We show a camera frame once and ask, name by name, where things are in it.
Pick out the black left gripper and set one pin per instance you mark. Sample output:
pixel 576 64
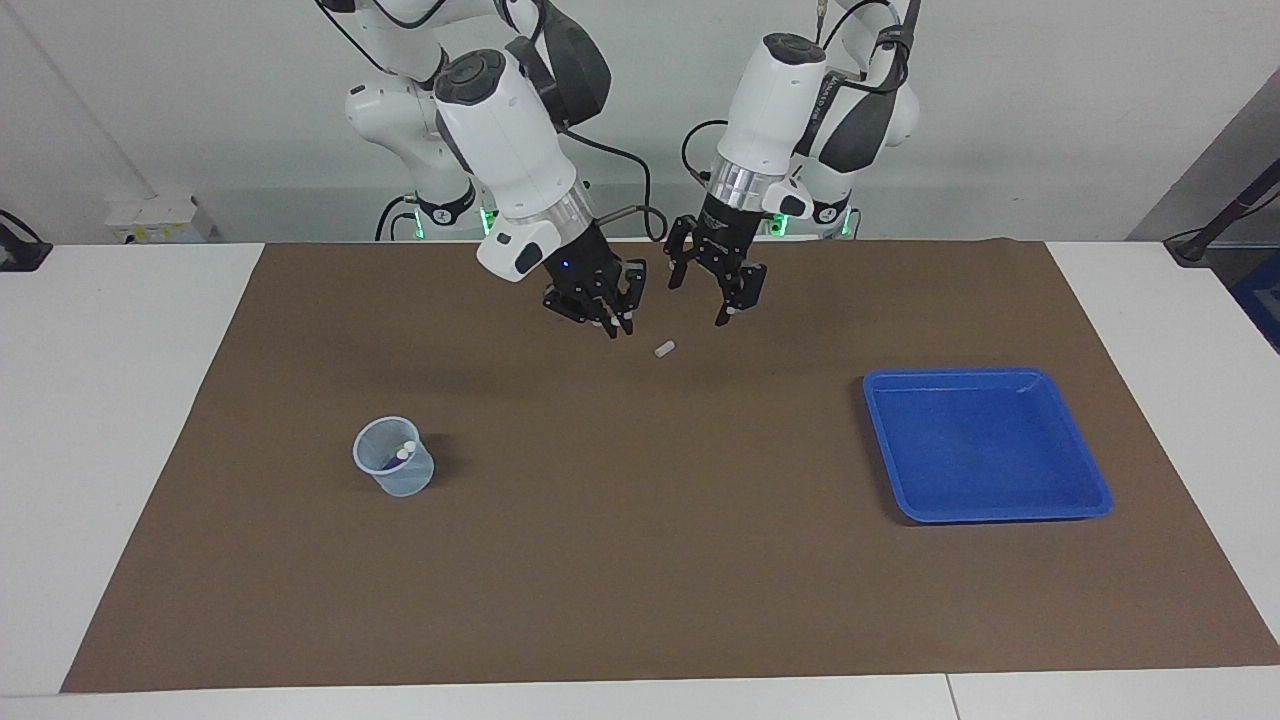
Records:
pixel 725 240

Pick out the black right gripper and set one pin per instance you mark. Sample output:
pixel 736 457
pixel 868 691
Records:
pixel 585 275

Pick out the purple pen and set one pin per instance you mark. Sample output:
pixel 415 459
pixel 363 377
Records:
pixel 395 458

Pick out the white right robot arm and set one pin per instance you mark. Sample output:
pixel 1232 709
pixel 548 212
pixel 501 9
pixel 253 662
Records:
pixel 500 130

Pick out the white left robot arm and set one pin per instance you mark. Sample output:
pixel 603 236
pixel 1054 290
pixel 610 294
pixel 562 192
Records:
pixel 780 100

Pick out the blue plastic tray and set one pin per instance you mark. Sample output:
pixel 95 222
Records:
pixel 985 450

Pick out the brown table mat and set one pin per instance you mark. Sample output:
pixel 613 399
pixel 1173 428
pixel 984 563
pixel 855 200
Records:
pixel 640 560

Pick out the translucent plastic cup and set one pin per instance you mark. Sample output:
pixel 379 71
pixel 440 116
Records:
pixel 405 480

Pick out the white power box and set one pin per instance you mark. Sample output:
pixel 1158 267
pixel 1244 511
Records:
pixel 160 220

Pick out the black stand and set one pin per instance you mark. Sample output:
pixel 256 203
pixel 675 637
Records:
pixel 1215 225

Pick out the blue crate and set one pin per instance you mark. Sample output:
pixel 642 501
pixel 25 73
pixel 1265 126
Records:
pixel 1262 300

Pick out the black table clamp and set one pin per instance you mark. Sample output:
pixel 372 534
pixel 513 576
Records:
pixel 20 250

